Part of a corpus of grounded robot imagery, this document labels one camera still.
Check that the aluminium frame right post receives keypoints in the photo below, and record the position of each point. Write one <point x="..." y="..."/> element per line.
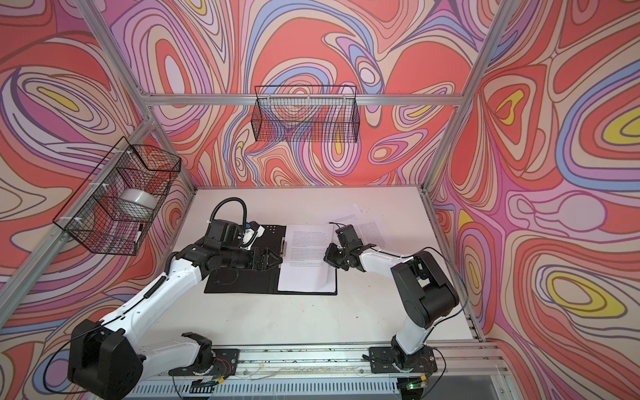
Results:
<point x="496" y="31"/>

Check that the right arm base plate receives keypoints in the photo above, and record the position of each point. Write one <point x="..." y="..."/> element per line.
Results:
<point x="391" y="359"/>

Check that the marker pen in basket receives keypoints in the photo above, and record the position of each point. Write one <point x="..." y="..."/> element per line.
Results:
<point x="138" y="237"/>

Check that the aluminium frame back bar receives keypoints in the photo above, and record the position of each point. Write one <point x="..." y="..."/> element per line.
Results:
<point x="248" y="99"/>

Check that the white vented panel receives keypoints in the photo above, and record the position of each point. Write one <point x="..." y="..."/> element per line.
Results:
<point x="363" y="388"/>

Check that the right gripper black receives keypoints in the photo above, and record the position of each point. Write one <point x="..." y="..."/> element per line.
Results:
<point x="330" y="258"/>

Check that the black wire basket wall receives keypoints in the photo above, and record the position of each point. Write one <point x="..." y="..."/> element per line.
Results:
<point x="97" y="224"/>
<point x="294" y="121"/>

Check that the orange black folder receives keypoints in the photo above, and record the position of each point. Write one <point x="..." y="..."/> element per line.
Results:
<point x="254" y="281"/>

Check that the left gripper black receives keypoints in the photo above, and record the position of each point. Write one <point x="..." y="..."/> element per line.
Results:
<point x="261" y="264"/>

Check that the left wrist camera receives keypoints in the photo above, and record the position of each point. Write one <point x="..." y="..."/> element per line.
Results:
<point x="223" y="234"/>

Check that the black wire basket back wall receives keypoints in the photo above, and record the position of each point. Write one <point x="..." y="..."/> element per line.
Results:
<point x="294" y="121"/>

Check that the white tape roll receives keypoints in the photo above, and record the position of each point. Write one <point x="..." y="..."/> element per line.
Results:
<point x="136" y="204"/>

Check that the aluminium front rail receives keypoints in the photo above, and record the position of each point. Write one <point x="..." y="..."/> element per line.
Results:
<point x="457" y="358"/>

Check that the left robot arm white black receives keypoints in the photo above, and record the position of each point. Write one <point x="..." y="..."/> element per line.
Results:
<point x="105" y="357"/>

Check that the aluminium frame left post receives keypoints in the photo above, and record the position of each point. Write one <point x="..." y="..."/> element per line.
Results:
<point x="101" y="31"/>

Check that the printed paper sheet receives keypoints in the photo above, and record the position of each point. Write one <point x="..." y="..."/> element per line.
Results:
<point x="303" y="269"/>
<point x="368" y="229"/>

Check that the black wire basket left wall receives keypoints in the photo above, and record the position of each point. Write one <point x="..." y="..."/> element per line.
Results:
<point x="97" y="224"/>

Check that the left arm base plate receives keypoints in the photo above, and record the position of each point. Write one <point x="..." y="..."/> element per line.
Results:
<point x="219" y="363"/>

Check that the aluminium frame post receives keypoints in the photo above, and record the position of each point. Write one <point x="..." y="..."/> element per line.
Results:
<point x="101" y="31"/>
<point x="496" y="31"/>

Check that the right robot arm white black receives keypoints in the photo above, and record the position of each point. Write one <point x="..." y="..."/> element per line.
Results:
<point x="426" y="293"/>

